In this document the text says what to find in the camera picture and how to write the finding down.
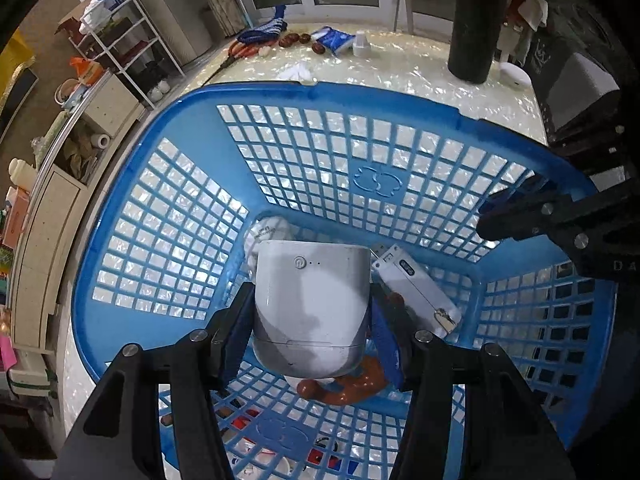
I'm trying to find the blue snack packet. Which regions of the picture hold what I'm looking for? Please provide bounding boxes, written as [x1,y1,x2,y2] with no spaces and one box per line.
[311,26,353,57]

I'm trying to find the blue plastic mesh basket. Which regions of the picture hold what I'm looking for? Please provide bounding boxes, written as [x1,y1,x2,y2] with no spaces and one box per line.
[70,80,618,480]

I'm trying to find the orange-handled tool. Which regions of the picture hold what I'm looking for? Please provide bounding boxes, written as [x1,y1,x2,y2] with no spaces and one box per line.
[207,40,271,83]

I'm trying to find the beige drawer unit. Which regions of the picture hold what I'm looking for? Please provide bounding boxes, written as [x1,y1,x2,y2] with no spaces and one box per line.
[80,74,146,136]

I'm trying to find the orange box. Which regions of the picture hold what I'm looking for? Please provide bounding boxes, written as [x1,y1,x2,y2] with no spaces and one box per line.
[0,187,28,248]

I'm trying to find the white round dish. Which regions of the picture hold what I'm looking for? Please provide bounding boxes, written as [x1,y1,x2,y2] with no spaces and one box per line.
[500,62,532,88]

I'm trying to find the white metal shelf rack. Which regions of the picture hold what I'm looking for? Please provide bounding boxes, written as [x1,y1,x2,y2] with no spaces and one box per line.
[75,0,186,110]

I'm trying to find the orange bag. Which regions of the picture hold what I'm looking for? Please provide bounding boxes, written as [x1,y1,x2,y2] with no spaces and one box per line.
[69,56,103,86]

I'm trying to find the white power bank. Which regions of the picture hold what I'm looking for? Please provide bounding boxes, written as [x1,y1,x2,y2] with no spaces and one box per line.
[252,240,373,378]

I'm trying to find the brown glossy object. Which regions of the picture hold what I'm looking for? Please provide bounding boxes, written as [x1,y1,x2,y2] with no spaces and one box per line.
[297,292,406,405]

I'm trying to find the blue striped cloth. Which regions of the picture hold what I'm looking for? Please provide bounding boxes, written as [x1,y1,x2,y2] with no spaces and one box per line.
[236,5,288,45]

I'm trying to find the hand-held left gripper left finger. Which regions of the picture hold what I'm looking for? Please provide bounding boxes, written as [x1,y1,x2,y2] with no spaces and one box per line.
[50,282,257,480]

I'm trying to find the beige jar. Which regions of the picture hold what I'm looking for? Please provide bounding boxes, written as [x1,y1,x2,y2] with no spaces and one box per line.
[10,157,38,186]

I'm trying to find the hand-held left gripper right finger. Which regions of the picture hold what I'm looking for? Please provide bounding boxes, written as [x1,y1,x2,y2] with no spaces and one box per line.
[369,285,578,480]

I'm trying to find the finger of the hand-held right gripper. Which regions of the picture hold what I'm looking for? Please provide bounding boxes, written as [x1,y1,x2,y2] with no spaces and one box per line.
[547,121,636,177]
[475,174,640,281]

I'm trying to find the white round basket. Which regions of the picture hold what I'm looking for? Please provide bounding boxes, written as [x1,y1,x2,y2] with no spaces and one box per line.
[55,80,81,108]

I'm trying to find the white crumpled tissue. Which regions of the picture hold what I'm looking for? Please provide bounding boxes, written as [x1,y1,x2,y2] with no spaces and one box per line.
[277,62,316,83]

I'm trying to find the long beige wooden cabinet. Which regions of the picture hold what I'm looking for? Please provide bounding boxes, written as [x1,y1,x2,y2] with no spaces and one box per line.
[10,72,151,356]

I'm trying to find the white remote control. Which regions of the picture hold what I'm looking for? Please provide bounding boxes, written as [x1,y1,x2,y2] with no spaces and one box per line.
[243,215,301,286]

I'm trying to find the slim white charger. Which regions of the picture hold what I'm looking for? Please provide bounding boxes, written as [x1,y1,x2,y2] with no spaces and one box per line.
[370,243,463,338]

